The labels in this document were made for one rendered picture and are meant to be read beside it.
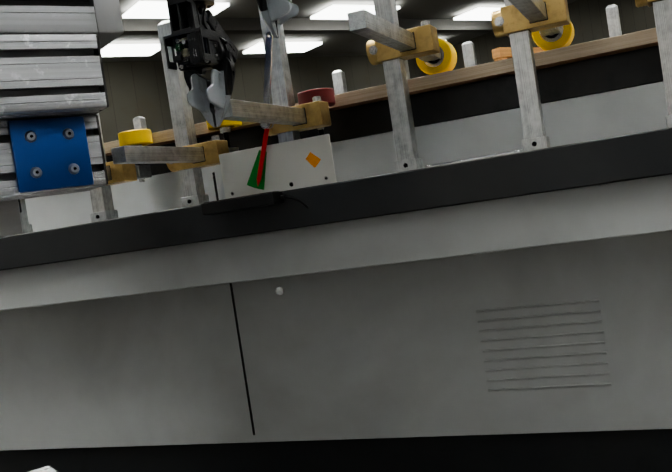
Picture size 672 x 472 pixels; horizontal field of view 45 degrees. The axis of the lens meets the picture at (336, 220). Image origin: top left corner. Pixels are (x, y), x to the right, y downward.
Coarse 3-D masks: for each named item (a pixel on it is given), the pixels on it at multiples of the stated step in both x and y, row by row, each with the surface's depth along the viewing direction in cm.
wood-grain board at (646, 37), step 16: (640, 32) 158; (560, 48) 164; (576, 48) 162; (592, 48) 161; (608, 48) 160; (624, 48) 159; (640, 48) 162; (480, 64) 170; (496, 64) 168; (512, 64) 167; (544, 64) 165; (560, 64) 168; (416, 80) 175; (432, 80) 174; (448, 80) 172; (464, 80) 171; (480, 80) 174; (336, 96) 182; (352, 96) 181; (368, 96) 179; (384, 96) 178; (240, 128) 196; (112, 144) 206; (160, 144) 205
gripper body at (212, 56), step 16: (176, 0) 129; (192, 0) 130; (208, 0) 131; (176, 16) 131; (192, 16) 130; (176, 32) 129; (192, 32) 130; (208, 32) 130; (176, 48) 130; (192, 48) 129; (208, 48) 130; (224, 48) 135; (192, 64) 129; (208, 64) 130
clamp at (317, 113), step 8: (304, 104) 166; (312, 104) 165; (320, 104) 165; (312, 112) 166; (320, 112) 165; (328, 112) 169; (312, 120) 166; (320, 120) 165; (328, 120) 168; (272, 128) 169; (280, 128) 168; (288, 128) 168; (296, 128) 167; (304, 128) 167; (312, 128) 169
